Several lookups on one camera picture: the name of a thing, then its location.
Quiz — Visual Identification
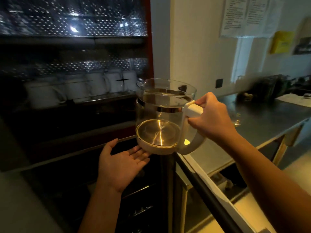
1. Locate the person's right hand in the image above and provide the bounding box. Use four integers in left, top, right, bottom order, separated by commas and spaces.
187, 92, 240, 146

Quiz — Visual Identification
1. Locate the person's left hand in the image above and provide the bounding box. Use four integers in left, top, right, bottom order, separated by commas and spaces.
97, 138, 152, 194

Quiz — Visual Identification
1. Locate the glass electric kettle white handle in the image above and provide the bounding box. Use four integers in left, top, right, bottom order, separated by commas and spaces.
135, 78, 207, 156

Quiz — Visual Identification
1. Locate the person's right forearm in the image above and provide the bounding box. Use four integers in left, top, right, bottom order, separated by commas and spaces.
222, 135, 311, 233

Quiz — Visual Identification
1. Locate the person's left forearm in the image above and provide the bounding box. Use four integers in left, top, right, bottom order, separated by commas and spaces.
78, 179, 122, 233

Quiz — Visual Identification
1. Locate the dark disinfection cabinet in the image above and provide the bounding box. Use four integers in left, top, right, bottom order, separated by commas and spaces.
0, 0, 176, 233

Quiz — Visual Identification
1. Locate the dark clutter of kitchenware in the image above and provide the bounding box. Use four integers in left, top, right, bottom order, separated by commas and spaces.
236, 74, 311, 103

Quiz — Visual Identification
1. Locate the cabinet door with white edge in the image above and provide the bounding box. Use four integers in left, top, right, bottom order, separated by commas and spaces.
174, 152, 258, 233

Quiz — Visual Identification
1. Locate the perforated metal cabinet shelf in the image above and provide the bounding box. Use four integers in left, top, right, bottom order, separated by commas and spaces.
0, 0, 149, 37
0, 57, 149, 81

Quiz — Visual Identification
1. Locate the white printed paper sheet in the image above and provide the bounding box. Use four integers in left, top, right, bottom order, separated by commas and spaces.
245, 0, 285, 38
220, 0, 249, 37

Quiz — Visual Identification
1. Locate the white sheet on counter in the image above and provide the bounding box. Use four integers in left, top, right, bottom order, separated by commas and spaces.
276, 93, 311, 108

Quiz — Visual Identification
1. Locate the steel-topped wooden table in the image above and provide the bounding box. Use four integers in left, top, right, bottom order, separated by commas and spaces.
175, 93, 311, 233

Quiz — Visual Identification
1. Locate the yellow paper note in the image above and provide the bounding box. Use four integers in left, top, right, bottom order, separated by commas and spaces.
270, 31, 294, 55

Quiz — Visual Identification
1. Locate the dark wall picture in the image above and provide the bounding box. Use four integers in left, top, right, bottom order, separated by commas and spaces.
293, 36, 311, 55

